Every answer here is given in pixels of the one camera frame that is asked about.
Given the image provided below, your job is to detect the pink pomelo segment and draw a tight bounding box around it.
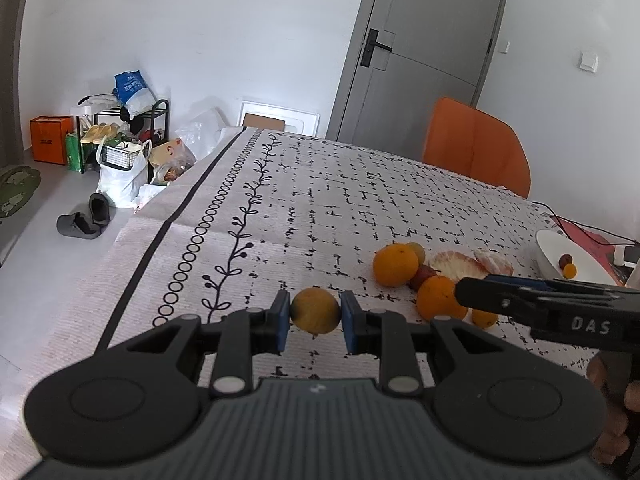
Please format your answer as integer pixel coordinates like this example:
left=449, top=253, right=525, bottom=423
left=473, top=249, right=514, bottom=276

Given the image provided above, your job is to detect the large orange front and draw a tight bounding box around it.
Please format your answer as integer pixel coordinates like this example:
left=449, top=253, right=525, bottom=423
left=416, top=275, right=468, bottom=321

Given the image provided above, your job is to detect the large orange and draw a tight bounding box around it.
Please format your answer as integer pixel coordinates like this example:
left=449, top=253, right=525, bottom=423
left=416, top=275, right=468, bottom=321
left=372, top=244, right=420, bottom=288

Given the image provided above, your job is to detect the green-brown kiwi fruit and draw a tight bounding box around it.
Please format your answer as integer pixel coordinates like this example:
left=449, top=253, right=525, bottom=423
left=407, top=242, right=426, bottom=266

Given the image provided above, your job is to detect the yellow-green round fruit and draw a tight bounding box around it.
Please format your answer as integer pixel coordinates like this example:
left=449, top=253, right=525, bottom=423
left=290, top=287, right=342, bottom=336

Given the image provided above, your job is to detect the person's right hand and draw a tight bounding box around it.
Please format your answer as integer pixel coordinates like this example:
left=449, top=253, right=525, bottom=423
left=587, top=352, right=639, bottom=465

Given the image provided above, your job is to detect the small orange on plate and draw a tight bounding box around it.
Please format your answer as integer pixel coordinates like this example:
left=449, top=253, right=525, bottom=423
left=562, top=263, right=578, bottom=280

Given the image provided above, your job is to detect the red plum on plate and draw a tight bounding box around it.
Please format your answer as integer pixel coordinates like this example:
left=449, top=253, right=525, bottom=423
left=559, top=254, right=573, bottom=269

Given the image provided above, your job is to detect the white round plate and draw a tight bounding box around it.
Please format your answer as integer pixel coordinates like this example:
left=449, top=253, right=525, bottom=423
left=534, top=228, right=618, bottom=287

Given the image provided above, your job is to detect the red orange mat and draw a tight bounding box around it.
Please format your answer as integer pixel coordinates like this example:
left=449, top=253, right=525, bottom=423
left=551, top=214, right=632, bottom=275

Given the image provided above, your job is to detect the pale pomelo segment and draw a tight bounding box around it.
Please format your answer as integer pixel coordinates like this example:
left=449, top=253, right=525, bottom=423
left=428, top=250, right=488, bottom=283

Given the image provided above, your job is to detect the dark red plum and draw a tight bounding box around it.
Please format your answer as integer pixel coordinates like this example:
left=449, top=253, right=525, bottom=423
left=408, top=264, right=438, bottom=292

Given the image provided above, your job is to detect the black slipper front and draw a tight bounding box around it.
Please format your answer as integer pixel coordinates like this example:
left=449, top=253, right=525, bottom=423
left=56, top=212, right=102, bottom=240

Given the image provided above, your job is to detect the black slipper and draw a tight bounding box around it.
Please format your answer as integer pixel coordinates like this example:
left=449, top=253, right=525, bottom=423
left=89, top=192, right=111, bottom=228
left=56, top=212, right=102, bottom=240

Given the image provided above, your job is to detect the black slipper rear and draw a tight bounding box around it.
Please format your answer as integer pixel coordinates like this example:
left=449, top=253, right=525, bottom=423
left=89, top=192, right=111, bottom=228

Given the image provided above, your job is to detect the orange chair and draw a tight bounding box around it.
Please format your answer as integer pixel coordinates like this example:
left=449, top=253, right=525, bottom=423
left=422, top=98, right=532, bottom=198

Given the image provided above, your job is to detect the white plastic bag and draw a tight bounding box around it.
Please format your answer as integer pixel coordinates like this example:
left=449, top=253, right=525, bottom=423
left=96, top=140, right=152, bottom=209

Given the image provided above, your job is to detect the patterned white tablecloth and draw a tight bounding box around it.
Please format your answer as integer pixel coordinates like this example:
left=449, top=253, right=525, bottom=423
left=32, top=129, right=603, bottom=479

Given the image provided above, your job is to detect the green bag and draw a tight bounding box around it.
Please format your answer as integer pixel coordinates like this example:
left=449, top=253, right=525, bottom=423
left=65, top=132, right=84, bottom=172

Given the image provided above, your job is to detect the green floor mat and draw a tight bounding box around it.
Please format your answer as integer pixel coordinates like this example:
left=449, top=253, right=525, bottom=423
left=0, top=166, right=41, bottom=220

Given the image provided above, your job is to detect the orange box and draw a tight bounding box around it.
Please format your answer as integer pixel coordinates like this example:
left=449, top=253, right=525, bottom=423
left=29, top=116, right=74, bottom=165

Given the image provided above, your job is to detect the black shoe rack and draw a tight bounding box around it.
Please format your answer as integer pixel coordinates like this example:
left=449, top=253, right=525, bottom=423
left=70, top=93, right=170, bottom=174

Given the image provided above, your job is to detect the blue white bag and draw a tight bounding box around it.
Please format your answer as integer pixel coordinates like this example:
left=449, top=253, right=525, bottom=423
left=113, top=70, right=156, bottom=117

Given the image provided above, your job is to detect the white framed board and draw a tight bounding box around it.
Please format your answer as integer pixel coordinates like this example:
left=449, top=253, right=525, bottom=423
left=238, top=101, right=320, bottom=136

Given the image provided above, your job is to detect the black cable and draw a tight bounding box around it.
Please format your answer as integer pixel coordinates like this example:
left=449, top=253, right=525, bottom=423
left=530, top=199, right=640, bottom=248

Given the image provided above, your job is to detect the white wall switch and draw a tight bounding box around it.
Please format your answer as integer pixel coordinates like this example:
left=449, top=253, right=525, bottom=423
left=578, top=51, right=599, bottom=74

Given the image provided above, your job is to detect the grey door with handle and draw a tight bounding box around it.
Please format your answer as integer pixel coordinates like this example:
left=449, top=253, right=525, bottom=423
left=326, top=0, right=506, bottom=160

